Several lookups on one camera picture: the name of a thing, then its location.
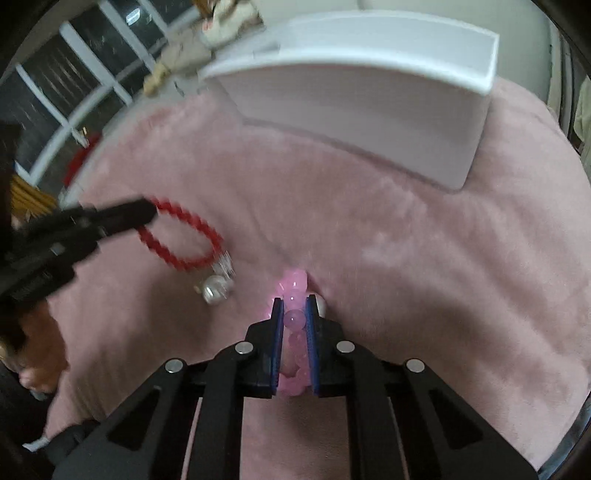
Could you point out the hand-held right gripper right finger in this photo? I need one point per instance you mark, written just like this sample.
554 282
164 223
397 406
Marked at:
313 350

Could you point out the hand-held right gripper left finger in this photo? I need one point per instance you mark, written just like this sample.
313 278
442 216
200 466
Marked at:
277 341

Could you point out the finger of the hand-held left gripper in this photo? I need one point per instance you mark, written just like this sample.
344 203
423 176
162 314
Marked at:
51 258
120 214

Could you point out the white plastic storage box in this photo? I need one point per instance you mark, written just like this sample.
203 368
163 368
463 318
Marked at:
369 115

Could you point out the person's left hand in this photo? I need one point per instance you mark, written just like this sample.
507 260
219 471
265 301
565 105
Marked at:
44 350

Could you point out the yellow striped cloth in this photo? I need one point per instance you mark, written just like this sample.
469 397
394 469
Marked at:
34 196

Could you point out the red cloth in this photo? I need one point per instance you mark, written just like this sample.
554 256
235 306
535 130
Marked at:
83 157

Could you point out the pink fleece blanket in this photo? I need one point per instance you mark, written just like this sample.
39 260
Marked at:
415 277

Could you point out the large window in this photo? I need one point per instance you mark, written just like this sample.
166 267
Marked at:
92 50

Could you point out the tan fleece garment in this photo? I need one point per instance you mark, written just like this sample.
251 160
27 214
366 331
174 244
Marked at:
184 57

